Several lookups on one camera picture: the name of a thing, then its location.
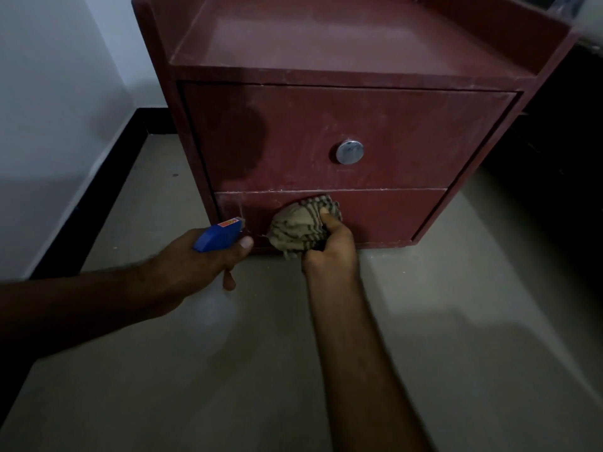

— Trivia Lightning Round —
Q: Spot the red low drawer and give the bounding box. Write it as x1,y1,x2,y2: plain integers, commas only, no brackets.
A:
214,188,448,247

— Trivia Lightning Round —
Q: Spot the dark furniture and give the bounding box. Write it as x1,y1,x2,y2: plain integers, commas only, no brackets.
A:
483,40,603,297

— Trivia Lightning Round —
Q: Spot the red drawer with knob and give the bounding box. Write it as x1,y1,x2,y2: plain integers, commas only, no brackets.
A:
183,83,519,192

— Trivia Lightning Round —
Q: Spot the beige striped cleaning cloth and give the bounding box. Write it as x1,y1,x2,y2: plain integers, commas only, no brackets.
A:
268,195,342,259

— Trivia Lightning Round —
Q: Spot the person's left hand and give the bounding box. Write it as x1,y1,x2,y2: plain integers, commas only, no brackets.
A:
141,228,254,320

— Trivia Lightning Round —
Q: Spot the red wooden bedside cabinet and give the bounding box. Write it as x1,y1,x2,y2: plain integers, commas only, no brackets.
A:
131,0,580,253

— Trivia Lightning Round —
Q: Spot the person's left forearm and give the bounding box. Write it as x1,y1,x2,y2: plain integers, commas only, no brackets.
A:
0,263,154,368

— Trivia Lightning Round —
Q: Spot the person's right forearm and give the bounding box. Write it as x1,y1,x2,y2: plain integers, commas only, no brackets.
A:
304,270,436,452

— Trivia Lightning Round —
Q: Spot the blue spray bottle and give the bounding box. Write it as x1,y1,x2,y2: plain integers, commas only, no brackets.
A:
192,217,247,254

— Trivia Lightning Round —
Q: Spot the person's right hand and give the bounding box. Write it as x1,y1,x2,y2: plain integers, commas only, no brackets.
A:
301,208,360,280

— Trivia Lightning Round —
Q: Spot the round silver drawer knob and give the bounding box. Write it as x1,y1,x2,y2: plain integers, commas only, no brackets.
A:
335,140,364,165

